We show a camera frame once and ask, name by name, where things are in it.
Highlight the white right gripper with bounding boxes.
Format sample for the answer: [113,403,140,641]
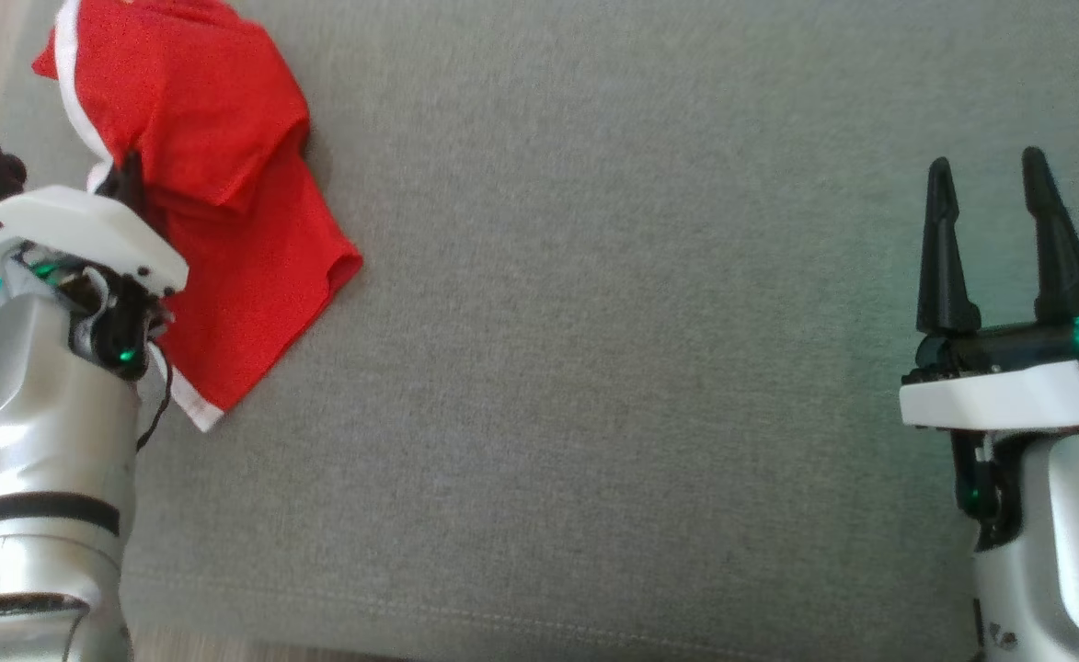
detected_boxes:
[899,146,1079,433]

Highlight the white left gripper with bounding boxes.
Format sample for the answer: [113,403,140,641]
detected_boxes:
[0,150,191,298]

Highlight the red shorts with white stripe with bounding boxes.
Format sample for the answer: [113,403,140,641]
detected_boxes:
[31,0,364,434]

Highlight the large grey sofa seat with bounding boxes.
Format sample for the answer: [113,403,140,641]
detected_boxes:
[0,0,1079,662]

